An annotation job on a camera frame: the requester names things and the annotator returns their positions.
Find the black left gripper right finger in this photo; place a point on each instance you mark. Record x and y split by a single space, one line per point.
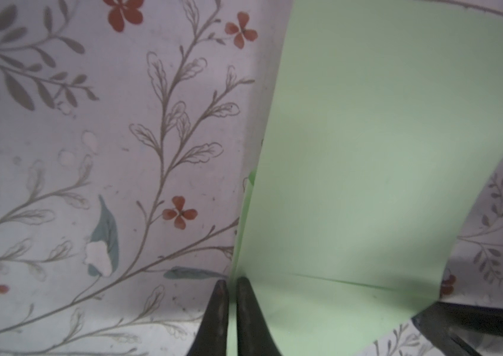
253 335

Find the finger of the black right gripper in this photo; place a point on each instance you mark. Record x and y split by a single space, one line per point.
438 322

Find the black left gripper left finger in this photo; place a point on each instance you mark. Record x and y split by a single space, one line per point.
211 337

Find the light green paper sheet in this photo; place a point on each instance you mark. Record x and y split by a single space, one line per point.
379 189

